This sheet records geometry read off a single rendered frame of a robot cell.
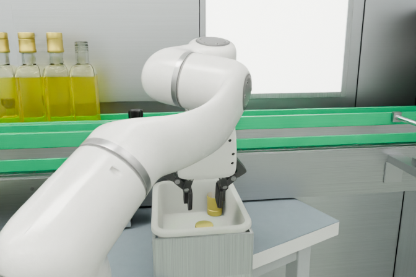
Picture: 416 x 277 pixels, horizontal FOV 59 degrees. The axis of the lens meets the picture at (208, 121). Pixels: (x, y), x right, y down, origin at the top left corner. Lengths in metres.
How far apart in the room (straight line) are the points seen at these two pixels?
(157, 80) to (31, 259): 0.25
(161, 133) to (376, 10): 0.94
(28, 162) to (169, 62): 0.45
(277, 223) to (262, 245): 0.10
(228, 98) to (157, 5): 0.63
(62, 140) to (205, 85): 0.43
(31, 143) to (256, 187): 0.52
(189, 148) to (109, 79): 0.66
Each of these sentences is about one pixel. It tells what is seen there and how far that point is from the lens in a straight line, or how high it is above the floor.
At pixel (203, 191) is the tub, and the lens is 0.83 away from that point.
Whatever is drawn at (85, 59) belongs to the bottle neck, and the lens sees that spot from 0.88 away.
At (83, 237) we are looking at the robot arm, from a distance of 0.32.
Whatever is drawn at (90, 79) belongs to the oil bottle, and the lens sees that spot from 0.87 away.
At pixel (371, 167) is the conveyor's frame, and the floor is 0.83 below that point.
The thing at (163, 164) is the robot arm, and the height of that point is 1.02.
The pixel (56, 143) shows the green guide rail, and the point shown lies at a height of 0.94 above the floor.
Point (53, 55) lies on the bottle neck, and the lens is 0.90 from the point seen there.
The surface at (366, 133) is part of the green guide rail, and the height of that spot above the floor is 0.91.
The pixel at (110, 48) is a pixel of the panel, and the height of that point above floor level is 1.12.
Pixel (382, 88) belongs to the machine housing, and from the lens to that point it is 1.24.
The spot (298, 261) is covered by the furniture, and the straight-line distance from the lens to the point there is 0.92.
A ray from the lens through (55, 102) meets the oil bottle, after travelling 0.90.
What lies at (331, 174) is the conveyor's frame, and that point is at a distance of 0.98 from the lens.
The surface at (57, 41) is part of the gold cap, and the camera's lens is 0.90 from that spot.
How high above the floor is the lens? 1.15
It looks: 13 degrees down
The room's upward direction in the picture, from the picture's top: straight up
